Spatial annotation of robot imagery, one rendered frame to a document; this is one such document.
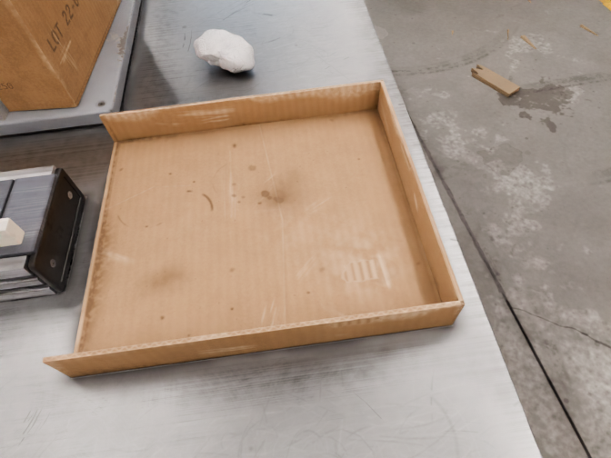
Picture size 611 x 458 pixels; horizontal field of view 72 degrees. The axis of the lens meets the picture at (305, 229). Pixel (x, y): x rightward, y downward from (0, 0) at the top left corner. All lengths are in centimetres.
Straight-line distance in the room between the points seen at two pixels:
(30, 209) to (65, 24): 23
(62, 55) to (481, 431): 53
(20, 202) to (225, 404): 25
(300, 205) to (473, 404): 22
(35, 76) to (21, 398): 32
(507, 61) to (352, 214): 182
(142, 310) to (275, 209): 15
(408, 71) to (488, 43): 43
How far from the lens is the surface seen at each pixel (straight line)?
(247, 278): 37
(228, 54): 56
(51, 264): 41
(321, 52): 59
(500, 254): 144
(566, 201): 165
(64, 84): 54
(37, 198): 43
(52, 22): 55
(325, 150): 45
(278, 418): 33
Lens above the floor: 115
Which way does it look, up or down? 56 degrees down
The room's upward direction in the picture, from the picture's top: 5 degrees counter-clockwise
